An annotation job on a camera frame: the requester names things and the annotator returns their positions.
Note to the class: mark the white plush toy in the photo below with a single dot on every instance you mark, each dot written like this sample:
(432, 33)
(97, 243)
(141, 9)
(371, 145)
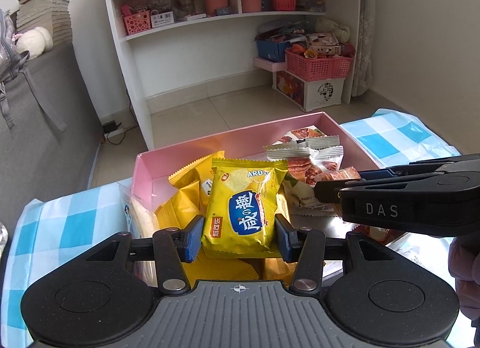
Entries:
(36, 42)

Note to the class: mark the yellow blue cracker bag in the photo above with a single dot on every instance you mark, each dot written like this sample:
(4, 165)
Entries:
(240, 218)

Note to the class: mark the silver grey backpack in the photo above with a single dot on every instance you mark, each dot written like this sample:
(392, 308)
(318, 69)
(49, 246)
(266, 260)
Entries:
(13, 63)

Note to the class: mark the red small shelf basket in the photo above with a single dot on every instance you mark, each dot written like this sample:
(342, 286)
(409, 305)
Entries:
(284, 5)

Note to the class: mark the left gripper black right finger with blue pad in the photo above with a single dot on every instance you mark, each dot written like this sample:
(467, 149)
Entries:
(306, 247)

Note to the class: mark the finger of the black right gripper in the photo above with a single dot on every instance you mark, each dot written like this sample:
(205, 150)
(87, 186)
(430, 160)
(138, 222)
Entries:
(414, 168)
(333, 190)

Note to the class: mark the gloved right hand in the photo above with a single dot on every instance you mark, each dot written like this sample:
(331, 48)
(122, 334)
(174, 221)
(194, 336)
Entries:
(464, 267)

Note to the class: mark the pink cup left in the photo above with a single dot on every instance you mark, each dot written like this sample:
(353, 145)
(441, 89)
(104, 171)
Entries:
(212, 5)

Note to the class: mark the stack of books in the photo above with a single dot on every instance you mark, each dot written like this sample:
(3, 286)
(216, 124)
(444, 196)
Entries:
(52, 15)

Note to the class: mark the white bookshelf desk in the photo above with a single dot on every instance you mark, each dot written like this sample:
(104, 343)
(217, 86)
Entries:
(191, 60)

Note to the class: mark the yellow orange snack bag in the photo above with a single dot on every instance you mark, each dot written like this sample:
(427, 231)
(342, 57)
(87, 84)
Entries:
(193, 184)

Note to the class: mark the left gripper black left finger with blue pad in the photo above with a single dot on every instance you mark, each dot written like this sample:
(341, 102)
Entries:
(172, 248)

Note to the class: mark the pink plastic basket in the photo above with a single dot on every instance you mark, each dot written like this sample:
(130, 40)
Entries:
(317, 69)

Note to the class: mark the red clear small snack packet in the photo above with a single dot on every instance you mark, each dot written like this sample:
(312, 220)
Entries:
(349, 173)

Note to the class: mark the blue storage bin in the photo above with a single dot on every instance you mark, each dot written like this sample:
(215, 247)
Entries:
(273, 51)

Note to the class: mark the pink perforated small basket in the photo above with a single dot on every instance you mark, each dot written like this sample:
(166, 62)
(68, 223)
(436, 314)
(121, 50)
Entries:
(137, 18)

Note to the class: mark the blue white checkered tablecloth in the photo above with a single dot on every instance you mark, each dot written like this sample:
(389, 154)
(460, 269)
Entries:
(51, 233)

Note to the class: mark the white printed storage box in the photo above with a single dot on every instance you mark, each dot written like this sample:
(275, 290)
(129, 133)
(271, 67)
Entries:
(309, 96)

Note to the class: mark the clear white wafer snack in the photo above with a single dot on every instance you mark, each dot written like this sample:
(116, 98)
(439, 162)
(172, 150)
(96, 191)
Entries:
(141, 222)

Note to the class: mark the white red snack packet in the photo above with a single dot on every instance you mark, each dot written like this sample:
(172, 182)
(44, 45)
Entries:
(310, 154)

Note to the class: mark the pink white cardboard box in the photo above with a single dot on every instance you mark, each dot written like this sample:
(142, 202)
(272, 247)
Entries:
(150, 181)

